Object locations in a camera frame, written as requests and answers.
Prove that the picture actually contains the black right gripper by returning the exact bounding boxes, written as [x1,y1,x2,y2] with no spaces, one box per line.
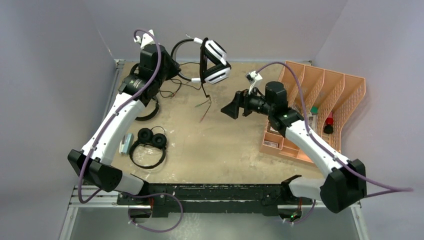
[221,85,275,120]

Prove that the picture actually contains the braided black headphone cable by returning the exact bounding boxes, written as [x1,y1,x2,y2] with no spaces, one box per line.
[194,38,213,123]

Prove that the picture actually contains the white and black headphones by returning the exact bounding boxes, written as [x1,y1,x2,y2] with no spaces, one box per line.
[171,37,232,85]

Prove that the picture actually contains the black over-ear headphones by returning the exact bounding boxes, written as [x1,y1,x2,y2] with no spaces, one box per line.
[128,127,168,170]

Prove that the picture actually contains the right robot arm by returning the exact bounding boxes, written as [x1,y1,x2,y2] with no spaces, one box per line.
[220,81,367,213]

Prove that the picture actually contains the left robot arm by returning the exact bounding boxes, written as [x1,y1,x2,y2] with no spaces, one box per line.
[67,44,180,205]

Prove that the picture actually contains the black headband headset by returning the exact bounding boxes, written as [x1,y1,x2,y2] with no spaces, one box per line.
[127,62,160,122]

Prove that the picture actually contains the white box in front tray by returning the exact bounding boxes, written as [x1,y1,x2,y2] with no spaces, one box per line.
[263,140,279,148]

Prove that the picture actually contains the green cap object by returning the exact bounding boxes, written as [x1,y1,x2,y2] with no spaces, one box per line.
[310,106,319,115]

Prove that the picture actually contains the peach plastic file organizer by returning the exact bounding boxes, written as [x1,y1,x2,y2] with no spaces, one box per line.
[260,61,366,166]

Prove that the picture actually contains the thin black headset cable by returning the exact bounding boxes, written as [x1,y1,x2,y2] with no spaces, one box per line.
[158,61,206,99]

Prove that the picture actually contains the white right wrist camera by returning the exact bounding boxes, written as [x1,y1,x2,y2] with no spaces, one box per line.
[245,70,263,95]

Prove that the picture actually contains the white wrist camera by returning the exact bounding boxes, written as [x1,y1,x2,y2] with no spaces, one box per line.
[245,70,263,95]
[133,29,155,50]

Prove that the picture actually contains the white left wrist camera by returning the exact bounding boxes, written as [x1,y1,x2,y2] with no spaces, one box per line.
[133,29,155,50]

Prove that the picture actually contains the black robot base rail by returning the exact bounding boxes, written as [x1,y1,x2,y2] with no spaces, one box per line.
[117,175,313,219]

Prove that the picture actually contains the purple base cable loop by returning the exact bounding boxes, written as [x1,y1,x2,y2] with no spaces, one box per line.
[127,192,184,234]

